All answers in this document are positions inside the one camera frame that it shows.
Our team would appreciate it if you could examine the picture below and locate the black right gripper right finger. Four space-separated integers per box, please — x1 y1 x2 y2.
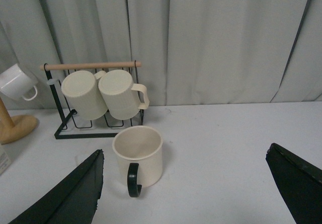
266 143 321 223

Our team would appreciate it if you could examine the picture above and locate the cream ribbed mug left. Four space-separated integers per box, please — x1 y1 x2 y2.
61 70 108 120

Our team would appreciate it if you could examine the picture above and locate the wooden mug tree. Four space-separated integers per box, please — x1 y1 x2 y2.
1 99 38 144

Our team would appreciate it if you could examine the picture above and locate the cream mug with black handle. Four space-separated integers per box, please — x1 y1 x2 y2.
112 125 163 198

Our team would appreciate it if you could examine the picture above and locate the cream ribbed mug right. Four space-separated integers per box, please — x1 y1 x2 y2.
98 69 149 120

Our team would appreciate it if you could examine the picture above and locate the grey curtain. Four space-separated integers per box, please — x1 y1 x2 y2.
1 0 321 109

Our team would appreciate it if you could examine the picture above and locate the blue white milk carton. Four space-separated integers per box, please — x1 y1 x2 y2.
0 145 12 175

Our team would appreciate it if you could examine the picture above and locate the white ceramic mug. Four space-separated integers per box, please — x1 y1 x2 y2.
1 63 38 101

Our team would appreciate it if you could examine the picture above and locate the black wire mug rack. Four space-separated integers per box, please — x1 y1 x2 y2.
40 61 144 139

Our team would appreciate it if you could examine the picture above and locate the cream ribbed mug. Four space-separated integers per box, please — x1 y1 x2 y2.
98 69 149 120
61 70 108 120

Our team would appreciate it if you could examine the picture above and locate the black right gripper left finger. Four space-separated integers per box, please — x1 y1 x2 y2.
11 150 104 223

